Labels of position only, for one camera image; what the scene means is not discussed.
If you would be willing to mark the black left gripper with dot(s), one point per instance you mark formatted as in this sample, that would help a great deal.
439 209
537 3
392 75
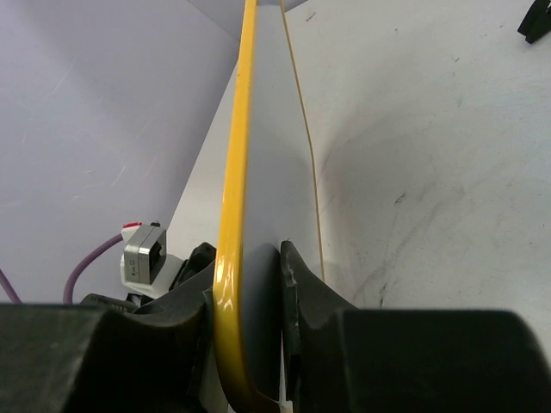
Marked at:
200 257

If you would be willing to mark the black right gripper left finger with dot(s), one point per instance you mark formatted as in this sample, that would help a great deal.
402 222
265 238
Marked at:
91 358

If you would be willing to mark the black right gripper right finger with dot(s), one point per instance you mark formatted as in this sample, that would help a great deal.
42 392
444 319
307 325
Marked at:
339 358

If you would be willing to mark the yellow framed whiteboard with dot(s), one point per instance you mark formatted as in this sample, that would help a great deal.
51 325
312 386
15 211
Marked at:
269 196

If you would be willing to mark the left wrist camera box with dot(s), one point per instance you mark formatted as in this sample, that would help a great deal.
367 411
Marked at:
146 266

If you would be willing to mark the black wire easel stand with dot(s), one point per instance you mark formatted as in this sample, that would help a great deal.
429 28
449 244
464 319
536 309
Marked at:
536 23

